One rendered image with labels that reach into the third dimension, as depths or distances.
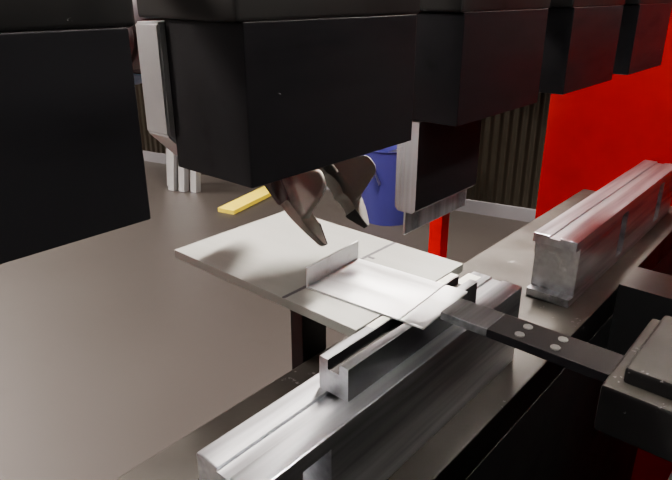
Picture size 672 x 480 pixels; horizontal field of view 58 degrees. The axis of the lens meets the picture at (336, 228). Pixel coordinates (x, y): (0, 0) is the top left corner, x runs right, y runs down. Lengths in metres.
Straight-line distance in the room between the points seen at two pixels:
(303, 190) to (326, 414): 0.21
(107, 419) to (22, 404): 0.32
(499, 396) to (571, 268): 0.25
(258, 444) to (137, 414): 1.68
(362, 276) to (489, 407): 0.19
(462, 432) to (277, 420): 0.21
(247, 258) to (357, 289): 0.14
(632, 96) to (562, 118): 0.14
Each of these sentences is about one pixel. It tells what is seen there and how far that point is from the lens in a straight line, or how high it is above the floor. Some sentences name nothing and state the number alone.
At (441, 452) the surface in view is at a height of 0.88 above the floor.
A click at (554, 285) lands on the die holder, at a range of 0.88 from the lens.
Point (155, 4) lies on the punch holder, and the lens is 0.34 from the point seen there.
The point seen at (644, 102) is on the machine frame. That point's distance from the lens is 1.34.
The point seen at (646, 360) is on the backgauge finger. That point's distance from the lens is 0.47.
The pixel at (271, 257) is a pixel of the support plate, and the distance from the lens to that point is 0.66.
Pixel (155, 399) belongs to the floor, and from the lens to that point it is 2.18.
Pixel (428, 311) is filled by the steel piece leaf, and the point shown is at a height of 1.00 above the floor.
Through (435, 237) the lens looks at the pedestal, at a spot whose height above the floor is 0.30.
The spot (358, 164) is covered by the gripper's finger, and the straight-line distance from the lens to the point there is 0.61.
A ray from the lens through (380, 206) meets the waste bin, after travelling 3.48.
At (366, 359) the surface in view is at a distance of 0.49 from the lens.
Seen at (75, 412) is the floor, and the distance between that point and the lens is 2.21.
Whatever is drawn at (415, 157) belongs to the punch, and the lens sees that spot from 0.48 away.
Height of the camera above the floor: 1.27
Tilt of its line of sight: 21 degrees down
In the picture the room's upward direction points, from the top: straight up
